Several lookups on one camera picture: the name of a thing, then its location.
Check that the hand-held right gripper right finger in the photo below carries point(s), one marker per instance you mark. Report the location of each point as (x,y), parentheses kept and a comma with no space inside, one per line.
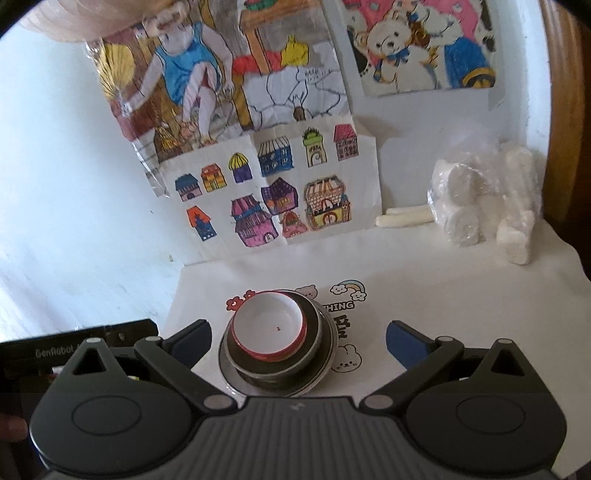
(406,344)

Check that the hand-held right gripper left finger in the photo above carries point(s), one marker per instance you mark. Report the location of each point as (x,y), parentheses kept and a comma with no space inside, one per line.
(191,340)

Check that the steel bowl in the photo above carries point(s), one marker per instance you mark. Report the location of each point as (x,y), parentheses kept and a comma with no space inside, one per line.
(277,376)

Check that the person's left hand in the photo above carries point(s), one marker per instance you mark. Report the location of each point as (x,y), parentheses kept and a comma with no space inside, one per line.
(11,429)

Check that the white printed tablecloth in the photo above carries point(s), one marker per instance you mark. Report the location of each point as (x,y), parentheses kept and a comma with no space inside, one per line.
(415,286)

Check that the coloured houses drawing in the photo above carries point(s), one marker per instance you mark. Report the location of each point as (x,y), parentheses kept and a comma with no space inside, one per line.
(221,207)

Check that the plastic bag of white rolls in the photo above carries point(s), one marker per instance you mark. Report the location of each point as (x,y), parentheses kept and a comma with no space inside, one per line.
(480,203)

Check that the coloured child drawing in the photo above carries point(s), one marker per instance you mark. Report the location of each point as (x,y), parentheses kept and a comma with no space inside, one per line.
(286,92)

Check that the coloured teddy bear drawing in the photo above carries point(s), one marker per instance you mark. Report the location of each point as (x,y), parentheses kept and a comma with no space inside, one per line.
(406,46)

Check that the wooden door frame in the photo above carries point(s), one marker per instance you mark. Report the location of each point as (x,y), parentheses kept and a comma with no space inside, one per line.
(568,92)

